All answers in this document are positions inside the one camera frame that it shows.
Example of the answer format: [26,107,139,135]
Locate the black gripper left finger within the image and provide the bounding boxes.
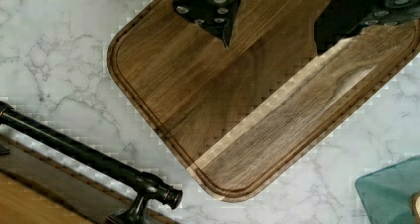
[172,0,241,49]

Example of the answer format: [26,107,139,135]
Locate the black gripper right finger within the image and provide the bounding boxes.
[314,0,420,56]

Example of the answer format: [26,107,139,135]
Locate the dark bronze drawer handle bar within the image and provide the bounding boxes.
[1,102,183,224]

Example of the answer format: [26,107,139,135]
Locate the wooden drawer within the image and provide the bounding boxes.
[0,134,179,224]

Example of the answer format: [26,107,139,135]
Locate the dark wooden cutting board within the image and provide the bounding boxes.
[107,0,419,202]

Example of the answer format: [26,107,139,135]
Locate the teal glass object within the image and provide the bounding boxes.
[355,156,420,224]

